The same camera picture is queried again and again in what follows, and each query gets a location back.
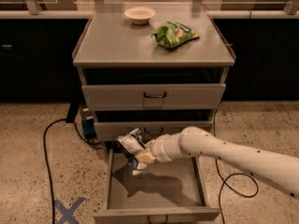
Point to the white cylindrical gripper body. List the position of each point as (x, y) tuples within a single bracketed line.
[(161, 148)]

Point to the blue chip bag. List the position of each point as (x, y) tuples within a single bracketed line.
[(131, 144)]

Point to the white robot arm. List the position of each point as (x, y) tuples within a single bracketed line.
[(274, 169)]

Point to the bottom grey drawer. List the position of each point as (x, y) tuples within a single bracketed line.
[(165, 193)]

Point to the grey drawer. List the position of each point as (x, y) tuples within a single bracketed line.
[(165, 193), (153, 96), (108, 131)]

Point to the middle grey drawer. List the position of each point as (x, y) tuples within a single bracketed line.
[(108, 131)]

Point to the top grey drawer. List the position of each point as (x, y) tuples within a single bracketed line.
[(153, 96)]

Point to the grey drawer cabinet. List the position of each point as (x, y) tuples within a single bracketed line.
[(114, 51)]

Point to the green chip bag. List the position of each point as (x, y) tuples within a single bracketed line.
[(172, 34)]

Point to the dark base counter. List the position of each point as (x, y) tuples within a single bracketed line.
[(36, 59)]

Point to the blue power box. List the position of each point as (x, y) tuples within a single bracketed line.
[(87, 122)]

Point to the blue tape cross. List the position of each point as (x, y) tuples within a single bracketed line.
[(68, 213)]

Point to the white paper bowl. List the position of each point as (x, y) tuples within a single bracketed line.
[(139, 15)]

